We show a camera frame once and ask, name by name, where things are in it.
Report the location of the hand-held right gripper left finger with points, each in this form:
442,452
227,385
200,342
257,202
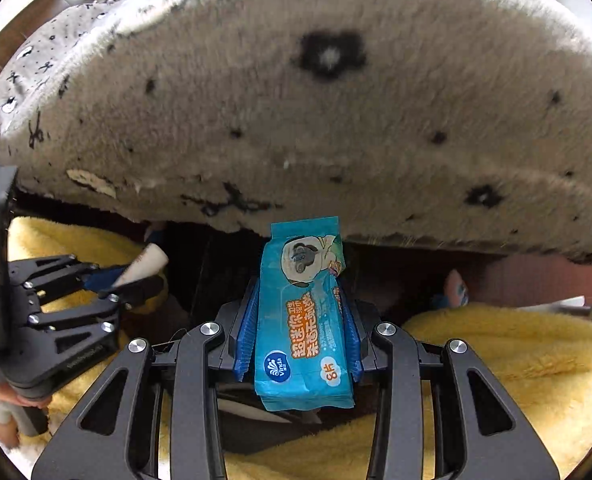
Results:
248,330

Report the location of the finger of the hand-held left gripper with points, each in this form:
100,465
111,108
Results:
100,279
140,290

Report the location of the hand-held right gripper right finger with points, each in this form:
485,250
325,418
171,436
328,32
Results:
350,330

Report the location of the blue wet wipe packet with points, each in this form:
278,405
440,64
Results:
301,350

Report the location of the black trash bin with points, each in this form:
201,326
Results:
210,270

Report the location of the person's left hand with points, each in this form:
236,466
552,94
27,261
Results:
5,394

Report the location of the pink blue small toy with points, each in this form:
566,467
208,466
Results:
455,287

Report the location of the yellow fleece garment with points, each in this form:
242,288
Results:
501,360

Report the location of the grey fluffy flower-print blanket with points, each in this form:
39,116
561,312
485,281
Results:
326,135

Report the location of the grey patterned bedsheet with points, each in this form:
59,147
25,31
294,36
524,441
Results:
40,60

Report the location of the white plastic bar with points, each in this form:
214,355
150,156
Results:
566,304

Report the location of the brown wooden headboard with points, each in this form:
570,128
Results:
40,15

